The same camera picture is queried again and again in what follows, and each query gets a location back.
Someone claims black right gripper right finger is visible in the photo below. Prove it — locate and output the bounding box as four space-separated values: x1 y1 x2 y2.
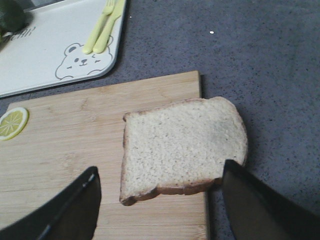
222 159 320 240

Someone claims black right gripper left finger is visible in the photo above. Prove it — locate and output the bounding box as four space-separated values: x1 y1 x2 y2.
0 166 102 240

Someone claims white bread slice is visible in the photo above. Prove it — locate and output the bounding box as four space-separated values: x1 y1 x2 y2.
119 96 248 206

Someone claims white bear tray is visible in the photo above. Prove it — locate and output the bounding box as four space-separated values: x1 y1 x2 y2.
0 0 123 97

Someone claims wooden cutting board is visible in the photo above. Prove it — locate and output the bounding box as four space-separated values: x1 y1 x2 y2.
0 71 207 240

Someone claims lemon slice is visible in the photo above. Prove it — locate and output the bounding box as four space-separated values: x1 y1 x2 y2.
0 107 29 141

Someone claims yellow plastic knife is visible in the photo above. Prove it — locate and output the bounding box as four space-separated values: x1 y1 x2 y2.
92 0 126 54

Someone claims yellow lemon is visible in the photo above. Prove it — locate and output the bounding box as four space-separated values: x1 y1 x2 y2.
0 29 11 50

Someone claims green lime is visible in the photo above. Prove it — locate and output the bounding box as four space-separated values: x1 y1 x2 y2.
0 0 35 34

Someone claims yellow plastic fork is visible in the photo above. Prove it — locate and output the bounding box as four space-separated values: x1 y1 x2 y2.
82 14 107 55

